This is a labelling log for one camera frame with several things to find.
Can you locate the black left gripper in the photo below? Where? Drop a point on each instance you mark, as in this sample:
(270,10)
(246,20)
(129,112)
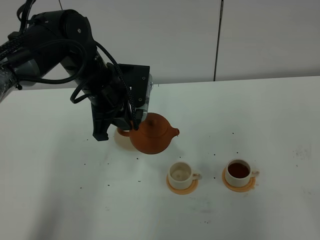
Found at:
(99,83)

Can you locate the brown clay teapot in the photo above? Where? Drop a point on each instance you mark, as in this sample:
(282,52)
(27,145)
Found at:
(153,136)

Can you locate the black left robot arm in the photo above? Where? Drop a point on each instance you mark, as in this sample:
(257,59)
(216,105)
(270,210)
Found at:
(57,47)

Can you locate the beige round teapot saucer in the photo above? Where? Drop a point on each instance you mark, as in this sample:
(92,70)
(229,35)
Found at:
(123,142)

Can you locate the left white teacup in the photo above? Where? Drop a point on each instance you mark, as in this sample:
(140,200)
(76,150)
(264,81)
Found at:
(181,175)

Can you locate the white teacup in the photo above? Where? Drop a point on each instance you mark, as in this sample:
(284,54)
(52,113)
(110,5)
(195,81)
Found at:
(181,175)
(238,173)

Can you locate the left orange coaster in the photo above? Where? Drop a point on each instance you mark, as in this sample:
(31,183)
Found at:
(186,191)

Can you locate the orange coaster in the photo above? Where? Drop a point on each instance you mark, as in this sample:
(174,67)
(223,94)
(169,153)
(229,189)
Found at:
(250,185)
(186,191)

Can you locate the right white teacup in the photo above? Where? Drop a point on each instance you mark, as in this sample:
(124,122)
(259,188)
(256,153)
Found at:
(238,173)

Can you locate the right orange coaster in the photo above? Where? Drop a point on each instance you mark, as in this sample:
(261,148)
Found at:
(250,185)

